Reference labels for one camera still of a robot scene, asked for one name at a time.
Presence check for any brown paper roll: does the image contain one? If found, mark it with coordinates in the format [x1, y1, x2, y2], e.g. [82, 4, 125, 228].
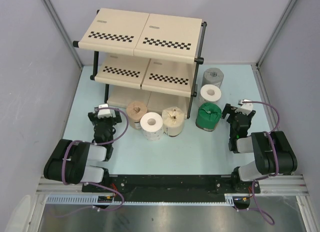
[126, 101, 148, 130]

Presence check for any white flowered paper roll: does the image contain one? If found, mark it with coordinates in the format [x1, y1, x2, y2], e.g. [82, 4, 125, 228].
[199, 84, 222, 105]

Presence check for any white dotted paper roll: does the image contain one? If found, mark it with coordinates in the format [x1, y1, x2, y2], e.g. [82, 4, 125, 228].
[140, 112, 164, 141]

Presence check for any cream paper roll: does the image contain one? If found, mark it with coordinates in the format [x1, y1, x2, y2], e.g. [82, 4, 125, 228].
[161, 107, 185, 137]

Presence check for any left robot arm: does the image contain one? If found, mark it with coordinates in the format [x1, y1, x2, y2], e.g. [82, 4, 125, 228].
[43, 104, 122, 192]

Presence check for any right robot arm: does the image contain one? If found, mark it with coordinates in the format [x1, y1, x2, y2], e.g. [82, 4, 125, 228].
[221, 100, 298, 192]

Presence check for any beige three-tier shelf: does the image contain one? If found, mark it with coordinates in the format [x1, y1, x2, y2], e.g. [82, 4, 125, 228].
[72, 8, 207, 118]

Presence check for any green wrapped paper roll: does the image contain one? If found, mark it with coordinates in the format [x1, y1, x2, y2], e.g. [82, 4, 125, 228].
[195, 102, 222, 132]

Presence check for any grey wrapped paper roll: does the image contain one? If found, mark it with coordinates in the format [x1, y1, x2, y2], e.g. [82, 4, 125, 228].
[202, 68, 224, 88]

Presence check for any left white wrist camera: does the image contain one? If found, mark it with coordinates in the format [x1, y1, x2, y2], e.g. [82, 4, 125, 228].
[97, 104, 113, 119]

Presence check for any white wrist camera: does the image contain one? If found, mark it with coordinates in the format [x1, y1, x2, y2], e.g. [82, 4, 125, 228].
[235, 99, 253, 115]
[97, 104, 113, 119]

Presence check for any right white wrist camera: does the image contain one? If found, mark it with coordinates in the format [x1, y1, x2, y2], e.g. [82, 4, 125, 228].
[235, 99, 253, 115]

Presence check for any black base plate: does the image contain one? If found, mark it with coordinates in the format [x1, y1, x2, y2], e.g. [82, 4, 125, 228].
[81, 174, 261, 210]

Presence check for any grey slotted cable duct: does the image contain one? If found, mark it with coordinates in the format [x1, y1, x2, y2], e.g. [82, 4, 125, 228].
[46, 193, 236, 206]

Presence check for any aluminium frame rail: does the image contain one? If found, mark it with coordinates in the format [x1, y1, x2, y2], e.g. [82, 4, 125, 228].
[36, 176, 82, 195]

